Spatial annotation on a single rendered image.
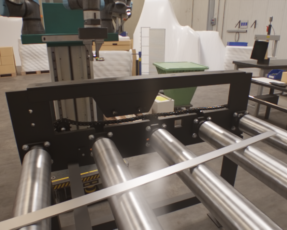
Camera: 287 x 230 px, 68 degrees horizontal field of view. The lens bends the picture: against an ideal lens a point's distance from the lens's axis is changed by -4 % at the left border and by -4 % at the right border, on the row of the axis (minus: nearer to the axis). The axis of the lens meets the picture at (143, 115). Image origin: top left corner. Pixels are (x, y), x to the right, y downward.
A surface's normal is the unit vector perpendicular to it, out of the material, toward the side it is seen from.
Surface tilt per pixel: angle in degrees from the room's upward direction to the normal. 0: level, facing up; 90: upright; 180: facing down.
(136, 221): 20
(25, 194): 9
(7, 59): 90
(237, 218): 48
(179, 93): 101
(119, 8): 67
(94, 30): 90
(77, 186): 0
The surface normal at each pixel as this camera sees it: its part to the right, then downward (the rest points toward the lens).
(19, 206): -0.32, -0.84
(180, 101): 0.22, 0.51
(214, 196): -0.75, -0.46
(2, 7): -0.57, 0.37
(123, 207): -0.55, -0.68
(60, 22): 0.45, 0.31
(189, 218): 0.00, -0.94
